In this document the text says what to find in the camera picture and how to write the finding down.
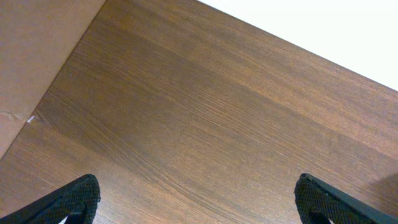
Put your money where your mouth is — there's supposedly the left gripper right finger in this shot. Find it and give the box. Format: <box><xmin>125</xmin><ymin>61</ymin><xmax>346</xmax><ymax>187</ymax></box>
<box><xmin>294</xmin><ymin>173</ymin><xmax>397</xmax><ymax>224</ymax></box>

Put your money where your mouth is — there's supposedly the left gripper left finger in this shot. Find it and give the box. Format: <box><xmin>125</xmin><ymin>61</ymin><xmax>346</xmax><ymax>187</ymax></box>
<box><xmin>1</xmin><ymin>174</ymin><xmax>101</xmax><ymax>224</ymax></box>

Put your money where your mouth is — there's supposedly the brown cardboard box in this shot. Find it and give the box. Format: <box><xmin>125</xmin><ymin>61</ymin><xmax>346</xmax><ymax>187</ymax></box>
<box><xmin>1</xmin><ymin>0</ymin><xmax>104</xmax><ymax>155</ymax></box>

